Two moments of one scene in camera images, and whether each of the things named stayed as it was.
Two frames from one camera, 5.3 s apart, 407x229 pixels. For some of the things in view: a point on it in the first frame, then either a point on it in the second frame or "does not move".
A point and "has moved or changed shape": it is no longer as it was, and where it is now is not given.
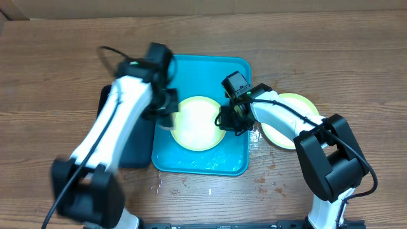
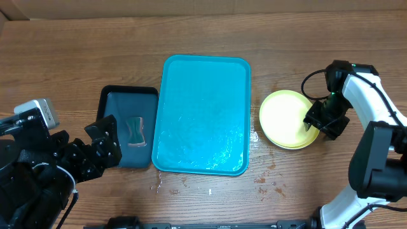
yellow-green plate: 195,126 has moved or changed shape
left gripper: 151,114 -> 110,149
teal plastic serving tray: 201,75 does not move
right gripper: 227,124 -> 313,119
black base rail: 352,224 does not move
